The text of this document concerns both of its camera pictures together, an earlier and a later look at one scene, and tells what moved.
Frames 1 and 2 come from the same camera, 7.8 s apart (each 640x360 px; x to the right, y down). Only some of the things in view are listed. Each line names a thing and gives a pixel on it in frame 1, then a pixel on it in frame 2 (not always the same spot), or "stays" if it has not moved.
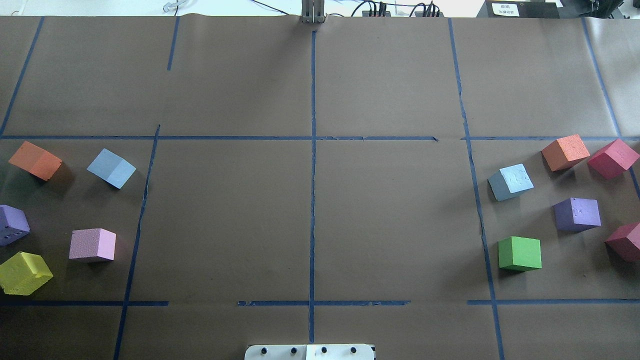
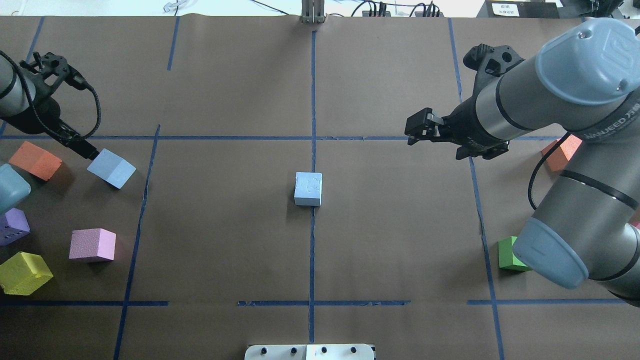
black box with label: [519, 9] stays
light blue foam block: [510, 182] → [308, 190]
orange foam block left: [37, 161] stays
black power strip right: [420, 14] stays
